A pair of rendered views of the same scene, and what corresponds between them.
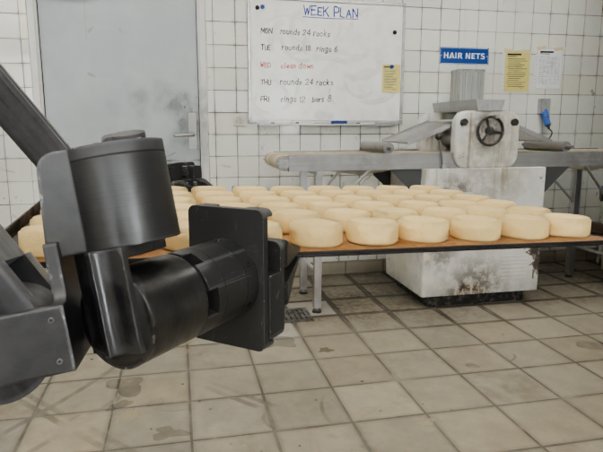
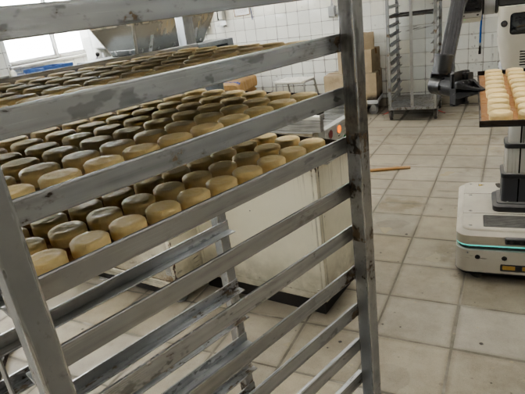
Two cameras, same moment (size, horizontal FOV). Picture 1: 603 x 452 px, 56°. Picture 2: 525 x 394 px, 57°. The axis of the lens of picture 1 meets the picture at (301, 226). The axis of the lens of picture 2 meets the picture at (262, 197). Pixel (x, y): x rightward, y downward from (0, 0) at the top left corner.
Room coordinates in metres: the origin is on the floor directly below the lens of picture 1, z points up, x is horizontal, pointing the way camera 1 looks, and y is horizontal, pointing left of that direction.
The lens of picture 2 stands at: (0.88, -1.49, 1.31)
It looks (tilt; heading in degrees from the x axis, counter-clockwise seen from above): 21 degrees down; 131
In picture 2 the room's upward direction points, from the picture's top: 8 degrees counter-clockwise
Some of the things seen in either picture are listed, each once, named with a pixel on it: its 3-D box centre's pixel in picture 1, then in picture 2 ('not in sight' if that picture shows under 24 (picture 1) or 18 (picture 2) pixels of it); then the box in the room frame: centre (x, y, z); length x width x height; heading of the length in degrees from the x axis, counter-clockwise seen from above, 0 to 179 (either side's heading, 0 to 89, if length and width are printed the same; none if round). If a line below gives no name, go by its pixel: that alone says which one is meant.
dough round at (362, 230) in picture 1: (371, 230); (496, 93); (0.53, -0.07, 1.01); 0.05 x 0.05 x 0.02
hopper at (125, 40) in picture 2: not in sight; (157, 34); (-1.00, 0.09, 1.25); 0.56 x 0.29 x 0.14; 96
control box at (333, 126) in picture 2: not in sight; (336, 138); (-0.13, 0.18, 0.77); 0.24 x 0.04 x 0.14; 96
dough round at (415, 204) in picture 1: (418, 210); not in sight; (0.68, -0.14, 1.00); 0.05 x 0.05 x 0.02
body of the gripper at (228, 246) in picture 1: (209, 283); (453, 87); (0.38, 0.06, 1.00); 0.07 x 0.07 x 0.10; 61
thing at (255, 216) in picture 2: not in sight; (269, 202); (-0.49, 0.14, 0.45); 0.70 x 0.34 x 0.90; 6
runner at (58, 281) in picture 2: not in sight; (224, 198); (0.40, -1.01, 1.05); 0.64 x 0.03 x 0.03; 84
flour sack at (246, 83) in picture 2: not in sight; (233, 84); (-3.26, 3.03, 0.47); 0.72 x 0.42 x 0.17; 108
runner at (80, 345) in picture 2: not in sight; (233, 252); (0.40, -1.01, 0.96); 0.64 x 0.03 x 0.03; 84
